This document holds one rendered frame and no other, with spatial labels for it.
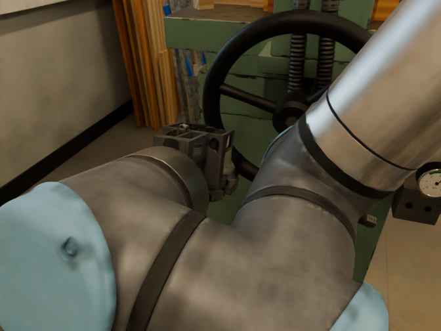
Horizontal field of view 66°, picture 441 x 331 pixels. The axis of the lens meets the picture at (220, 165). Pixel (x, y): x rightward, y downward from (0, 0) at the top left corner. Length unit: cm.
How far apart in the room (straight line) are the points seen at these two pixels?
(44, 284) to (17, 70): 164
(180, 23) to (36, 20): 122
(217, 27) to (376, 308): 59
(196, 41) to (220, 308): 60
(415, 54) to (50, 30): 181
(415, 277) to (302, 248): 129
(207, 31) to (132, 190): 53
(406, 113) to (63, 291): 21
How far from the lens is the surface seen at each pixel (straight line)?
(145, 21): 207
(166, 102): 214
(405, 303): 140
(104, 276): 18
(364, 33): 48
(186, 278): 18
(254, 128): 75
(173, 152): 30
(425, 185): 73
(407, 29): 23
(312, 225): 22
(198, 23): 71
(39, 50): 188
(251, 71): 70
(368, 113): 23
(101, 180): 22
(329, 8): 55
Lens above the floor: 103
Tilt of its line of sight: 34 degrees down
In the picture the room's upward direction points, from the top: straight up
